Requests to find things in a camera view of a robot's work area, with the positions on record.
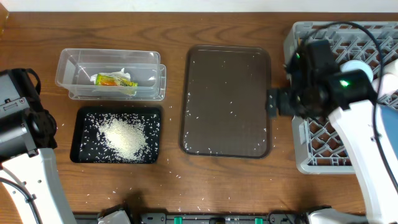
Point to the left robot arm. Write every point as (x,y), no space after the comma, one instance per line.
(28,164)

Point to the pile of white rice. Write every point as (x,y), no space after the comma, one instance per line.
(124,138)

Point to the pink cup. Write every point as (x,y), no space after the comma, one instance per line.
(388,85)

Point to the light blue bowl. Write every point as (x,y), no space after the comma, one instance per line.
(357,65)

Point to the clear plastic bin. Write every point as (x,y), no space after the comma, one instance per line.
(76,57)

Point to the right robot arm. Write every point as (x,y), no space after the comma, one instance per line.
(368,130)

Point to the white tissue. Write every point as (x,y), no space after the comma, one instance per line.
(120,73)

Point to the grey dishwasher rack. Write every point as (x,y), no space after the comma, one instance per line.
(318,148)

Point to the black plastic tray bin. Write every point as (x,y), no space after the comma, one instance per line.
(77,140)

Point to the yellow green snack wrapper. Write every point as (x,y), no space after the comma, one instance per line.
(113,80)

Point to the dark blue plate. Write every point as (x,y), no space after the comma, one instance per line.
(387,128)

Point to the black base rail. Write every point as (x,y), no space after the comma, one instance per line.
(163,217)

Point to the dark brown serving tray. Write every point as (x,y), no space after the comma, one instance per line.
(224,102)

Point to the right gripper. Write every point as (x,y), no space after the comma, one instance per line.
(285,104)

